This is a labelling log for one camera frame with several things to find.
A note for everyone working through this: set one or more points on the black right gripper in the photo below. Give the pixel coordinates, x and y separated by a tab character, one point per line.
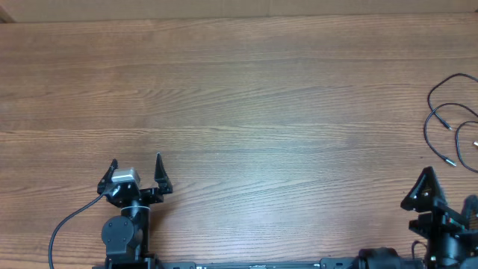
441	216

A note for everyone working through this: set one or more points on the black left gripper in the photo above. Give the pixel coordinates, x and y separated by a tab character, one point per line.
156	195

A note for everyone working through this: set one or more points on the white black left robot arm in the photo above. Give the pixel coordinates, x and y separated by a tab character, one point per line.
126	236

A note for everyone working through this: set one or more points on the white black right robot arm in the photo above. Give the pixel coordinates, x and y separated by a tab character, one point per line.
444	252

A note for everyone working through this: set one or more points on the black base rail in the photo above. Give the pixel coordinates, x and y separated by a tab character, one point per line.
324	263

